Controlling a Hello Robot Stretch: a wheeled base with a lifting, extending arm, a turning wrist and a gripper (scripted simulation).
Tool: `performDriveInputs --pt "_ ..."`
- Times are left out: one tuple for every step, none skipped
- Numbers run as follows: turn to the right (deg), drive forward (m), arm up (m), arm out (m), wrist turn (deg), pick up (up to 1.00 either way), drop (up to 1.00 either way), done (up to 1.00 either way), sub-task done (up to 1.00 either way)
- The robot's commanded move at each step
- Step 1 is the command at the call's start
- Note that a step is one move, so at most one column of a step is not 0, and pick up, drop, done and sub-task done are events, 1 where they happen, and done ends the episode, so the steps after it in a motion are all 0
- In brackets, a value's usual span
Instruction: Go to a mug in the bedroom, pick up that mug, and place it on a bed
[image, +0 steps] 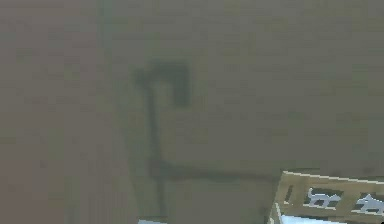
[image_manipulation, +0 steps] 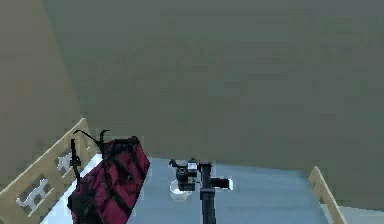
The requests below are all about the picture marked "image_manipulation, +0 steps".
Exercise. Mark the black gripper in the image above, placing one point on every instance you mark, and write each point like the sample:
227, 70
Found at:
182, 172

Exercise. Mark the white mug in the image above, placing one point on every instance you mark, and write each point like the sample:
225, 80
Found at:
176, 195

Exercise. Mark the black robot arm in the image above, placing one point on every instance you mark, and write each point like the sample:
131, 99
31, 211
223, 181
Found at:
207, 206

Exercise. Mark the wooden bed with blue sheet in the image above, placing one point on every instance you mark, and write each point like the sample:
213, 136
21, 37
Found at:
266, 200

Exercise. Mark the red and black backpack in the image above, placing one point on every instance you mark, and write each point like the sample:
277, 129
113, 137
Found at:
113, 180

